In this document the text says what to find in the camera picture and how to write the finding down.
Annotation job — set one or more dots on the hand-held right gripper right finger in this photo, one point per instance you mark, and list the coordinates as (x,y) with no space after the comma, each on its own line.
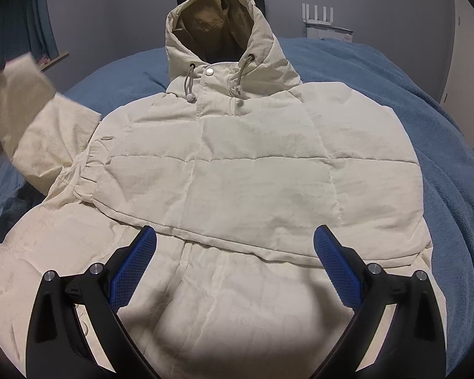
(335,262)

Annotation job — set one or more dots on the cream hooded puffer jacket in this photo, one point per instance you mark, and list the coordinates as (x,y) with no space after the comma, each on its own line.
(221,166)

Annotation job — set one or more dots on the white router with antennas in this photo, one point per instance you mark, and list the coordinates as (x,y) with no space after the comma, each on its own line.
(324,33)

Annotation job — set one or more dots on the blue fleece blanket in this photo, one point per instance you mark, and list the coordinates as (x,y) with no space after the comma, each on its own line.
(379,71)

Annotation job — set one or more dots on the blue curtain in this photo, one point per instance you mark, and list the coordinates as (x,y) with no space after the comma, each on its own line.
(23,15)

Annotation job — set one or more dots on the white wardrobe door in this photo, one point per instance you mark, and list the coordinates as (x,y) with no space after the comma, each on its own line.
(466,67)

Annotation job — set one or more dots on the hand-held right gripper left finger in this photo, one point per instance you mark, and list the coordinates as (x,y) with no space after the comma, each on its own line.
(136,262)

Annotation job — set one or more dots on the wooden window sill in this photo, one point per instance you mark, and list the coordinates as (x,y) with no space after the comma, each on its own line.
(59,57)

